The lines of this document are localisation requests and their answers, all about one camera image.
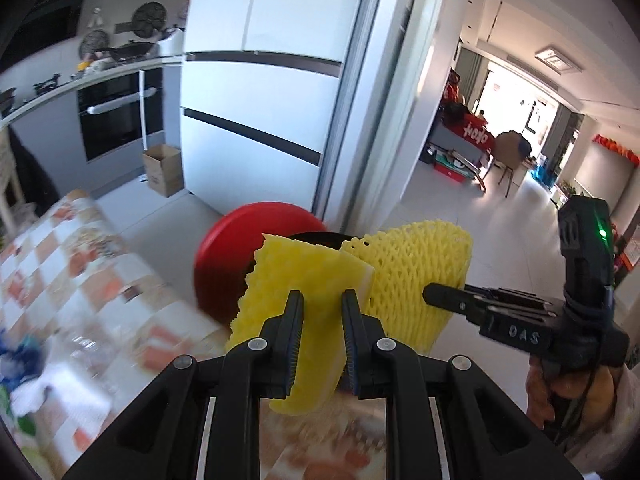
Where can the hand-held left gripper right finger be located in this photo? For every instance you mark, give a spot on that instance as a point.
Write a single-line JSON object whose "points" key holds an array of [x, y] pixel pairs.
{"points": [[351, 345]]}

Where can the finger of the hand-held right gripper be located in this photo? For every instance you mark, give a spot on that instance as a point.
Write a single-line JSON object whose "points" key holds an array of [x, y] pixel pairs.
{"points": [[510, 297], [445, 297]]}

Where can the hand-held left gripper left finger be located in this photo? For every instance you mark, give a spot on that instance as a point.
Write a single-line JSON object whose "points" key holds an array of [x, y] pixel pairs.
{"points": [[295, 345]]}

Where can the yellow foam fruit net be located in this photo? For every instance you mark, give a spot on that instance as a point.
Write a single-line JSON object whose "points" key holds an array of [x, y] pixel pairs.
{"points": [[420, 260]]}

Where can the yellow wavy sponge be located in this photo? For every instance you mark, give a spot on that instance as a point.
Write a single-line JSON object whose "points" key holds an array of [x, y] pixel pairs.
{"points": [[310, 270]]}

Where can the blue white wrapper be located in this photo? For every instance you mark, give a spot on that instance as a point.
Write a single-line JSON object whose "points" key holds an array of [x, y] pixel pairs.
{"points": [[22, 360]]}

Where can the person's right forearm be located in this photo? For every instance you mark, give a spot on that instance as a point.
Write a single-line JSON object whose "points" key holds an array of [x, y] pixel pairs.
{"points": [[620, 435]]}

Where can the person's right hand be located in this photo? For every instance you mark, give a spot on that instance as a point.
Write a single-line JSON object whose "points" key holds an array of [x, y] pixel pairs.
{"points": [[537, 390]]}

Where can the red plastic stool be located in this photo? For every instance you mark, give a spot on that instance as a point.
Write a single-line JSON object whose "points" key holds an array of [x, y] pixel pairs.
{"points": [[235, 260]]}

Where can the brown chair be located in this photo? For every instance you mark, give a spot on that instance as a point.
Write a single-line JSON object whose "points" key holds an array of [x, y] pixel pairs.
{"points": [[510, 152]]}

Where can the red banner table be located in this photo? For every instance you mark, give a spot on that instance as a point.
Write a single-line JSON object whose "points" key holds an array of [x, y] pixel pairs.
{"points": [[472, 132]]}

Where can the cardboard box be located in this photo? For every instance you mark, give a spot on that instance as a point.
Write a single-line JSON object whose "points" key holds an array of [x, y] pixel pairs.
{"points": [[162, 170]]}

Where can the checkered floral tablecloth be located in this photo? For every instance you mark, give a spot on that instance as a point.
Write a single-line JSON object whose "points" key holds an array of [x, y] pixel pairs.
{"points": [[75, 270]]}

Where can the ceiling light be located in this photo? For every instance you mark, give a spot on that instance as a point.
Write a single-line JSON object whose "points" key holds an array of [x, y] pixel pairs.
{"points": [[557, 58]]}

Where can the white refrigerator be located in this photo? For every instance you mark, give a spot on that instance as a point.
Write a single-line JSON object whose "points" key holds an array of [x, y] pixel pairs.
{"points": [[260, 85]]}

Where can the white pole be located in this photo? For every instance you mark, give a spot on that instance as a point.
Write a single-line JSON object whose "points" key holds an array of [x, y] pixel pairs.
{"points": [[143, 110]]}

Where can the black built-in oven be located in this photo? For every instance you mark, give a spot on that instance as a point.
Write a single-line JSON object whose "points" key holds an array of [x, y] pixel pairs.
{"points": [[120, 115]]}

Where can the white rice cooker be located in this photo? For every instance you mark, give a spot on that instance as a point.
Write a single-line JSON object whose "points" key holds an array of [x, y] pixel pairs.
{"points": [[171, 42]]}

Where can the beige perforated chair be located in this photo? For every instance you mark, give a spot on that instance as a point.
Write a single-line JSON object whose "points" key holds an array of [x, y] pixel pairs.
{"points": [[6, 175]]}

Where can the black wok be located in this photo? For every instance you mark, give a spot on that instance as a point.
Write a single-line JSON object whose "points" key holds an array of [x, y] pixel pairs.
{"points": [[127, 51]]}

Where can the large round hanging rack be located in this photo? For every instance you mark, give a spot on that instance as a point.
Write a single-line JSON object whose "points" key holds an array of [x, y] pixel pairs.
{"points": [[148, 19]]}

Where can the gas stove burner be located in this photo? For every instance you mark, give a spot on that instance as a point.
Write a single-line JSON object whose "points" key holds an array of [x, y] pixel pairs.
{"points": [[47, 84]]}

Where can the small round hanging rack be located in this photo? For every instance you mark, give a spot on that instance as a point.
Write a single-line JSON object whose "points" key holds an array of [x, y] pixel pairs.
{"points": [[95, 41]]}

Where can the black cooking pot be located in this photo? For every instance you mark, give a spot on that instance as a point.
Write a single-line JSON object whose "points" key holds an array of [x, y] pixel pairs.
{"points": [[7, 99]]}

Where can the black range hood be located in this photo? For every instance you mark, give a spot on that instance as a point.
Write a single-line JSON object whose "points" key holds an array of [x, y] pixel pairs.
{"points": [[60, 10]]}

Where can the sliding door frame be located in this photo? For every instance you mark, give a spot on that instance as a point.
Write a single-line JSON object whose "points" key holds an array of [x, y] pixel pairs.
{"points": [[400, 85]]}

